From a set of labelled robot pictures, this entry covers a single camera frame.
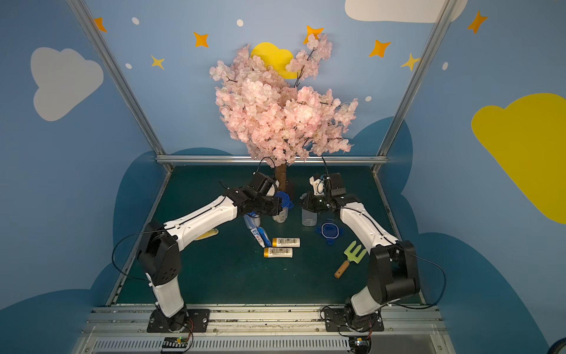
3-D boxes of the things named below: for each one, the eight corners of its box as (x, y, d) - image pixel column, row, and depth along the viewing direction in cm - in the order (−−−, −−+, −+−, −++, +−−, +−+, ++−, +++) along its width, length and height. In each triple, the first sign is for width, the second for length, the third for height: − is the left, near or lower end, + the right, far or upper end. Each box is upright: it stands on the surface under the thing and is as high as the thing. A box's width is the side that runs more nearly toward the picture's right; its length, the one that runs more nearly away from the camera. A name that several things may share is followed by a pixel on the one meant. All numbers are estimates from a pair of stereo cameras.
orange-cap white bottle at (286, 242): (272, 247, 93) (272, 245, 92) (272, 239, 95) (272, 237, 94) (300, 247, 93) (300, 245, 92) (299, 239, 96) (300, 237, 94)
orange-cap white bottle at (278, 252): (264, 257, 91) (263, 255, 89) (264, 249, 93) (264, 247, 91) (292, 257, 91) (293, 255, 89) (292, 249, 93) (292, 247, 91)
